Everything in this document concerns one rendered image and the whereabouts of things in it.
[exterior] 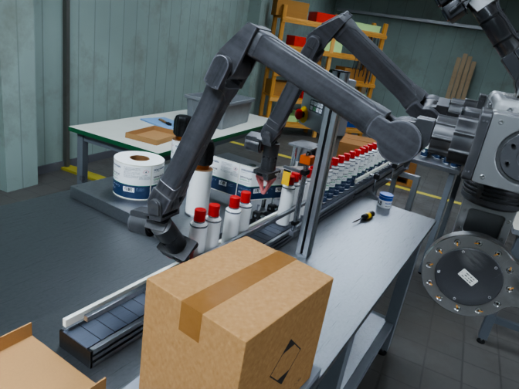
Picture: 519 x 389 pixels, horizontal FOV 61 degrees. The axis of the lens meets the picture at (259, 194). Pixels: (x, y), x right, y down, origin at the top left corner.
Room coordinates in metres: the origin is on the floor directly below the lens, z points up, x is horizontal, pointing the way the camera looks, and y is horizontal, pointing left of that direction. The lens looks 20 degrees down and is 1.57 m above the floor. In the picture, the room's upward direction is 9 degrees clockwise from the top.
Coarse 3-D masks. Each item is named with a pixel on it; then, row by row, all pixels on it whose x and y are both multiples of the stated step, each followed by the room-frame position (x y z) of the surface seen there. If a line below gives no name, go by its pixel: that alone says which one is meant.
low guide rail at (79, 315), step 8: (272, 216) 1.59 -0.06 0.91; (256, 224) 1.49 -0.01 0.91; (176, 264) 1.11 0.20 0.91; (144, 280) 1.00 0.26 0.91; (128, 288) 0.95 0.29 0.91; (112, 296) 0.91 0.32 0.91; (96, 304) 0.87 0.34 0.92; (80, 312) 0.83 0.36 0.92; (88, 312) 0.84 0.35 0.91; (64, 320) 0.79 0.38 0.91; (72, 320) 0.81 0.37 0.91
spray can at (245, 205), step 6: (246, 192) 1.33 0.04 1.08; (240, 198) 1.33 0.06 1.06; (246, 198) 1.32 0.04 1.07; (240, 204) 1.32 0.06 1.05; (246, 204) 1.32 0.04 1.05; (246, 210) 1.32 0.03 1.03; (246, 216) 1.32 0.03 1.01; (240, 222) 1.31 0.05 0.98; (246, 222) 1.32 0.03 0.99; (240, 228) 1.31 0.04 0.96; (246, 228) 1.32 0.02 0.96
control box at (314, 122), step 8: (352, 80) 1.49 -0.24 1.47; (304, 96) 1.59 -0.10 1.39; (304, 104) 1.58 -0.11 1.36; (304, 112) 1.57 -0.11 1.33; (312, 112) 1.52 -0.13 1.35; (304, 120) 1.56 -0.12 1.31; (312, 120) 1.51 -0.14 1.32; (320, 120) 1.47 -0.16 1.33; (344, 120) 1.49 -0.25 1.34; (312, 128) 1.51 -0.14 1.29; (320, 128) 1.46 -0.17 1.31; (344, 128) 1.50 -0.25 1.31
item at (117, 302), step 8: (280, 216) 1.49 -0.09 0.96; (264, 224) 1.39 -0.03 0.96; (248, 232) 1.30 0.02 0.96; (232, 240) 1.22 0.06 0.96; (216, 248) 1.15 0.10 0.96; (136, 288) 0.89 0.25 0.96; (144, 288) 0.90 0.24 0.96; (120, 296) 0.85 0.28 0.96; (128, 296) 0.86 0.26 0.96; (104, 304) 0.81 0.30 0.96; (112, 304) 0.81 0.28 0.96; (96, 312) 0.78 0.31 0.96; (104, 312) 0.80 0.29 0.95; (88, 320) 0.76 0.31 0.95
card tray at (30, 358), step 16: (16, 336) 0.79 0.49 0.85; (32, 336) 0.82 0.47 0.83; (0, 352) 0.75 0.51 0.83; (16, 352) 0.76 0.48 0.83; (32, 352) 0.77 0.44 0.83; (48, 352) 0.78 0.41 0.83; (0, 368) 0.71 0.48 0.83; (16, 368) 0.72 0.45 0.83; (32, 368) 0.72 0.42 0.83; (48, 368) 0.73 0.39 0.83; (64, 368) 0.74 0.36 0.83; (0, 384) 0.67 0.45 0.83; (16, 384) 0.68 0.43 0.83; (32, 384) 0.68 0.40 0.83; (48, 384) 0.69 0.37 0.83; (64, 384) 0.70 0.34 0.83; (80, 384) 0.70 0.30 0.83; (96, 384) 0.67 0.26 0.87
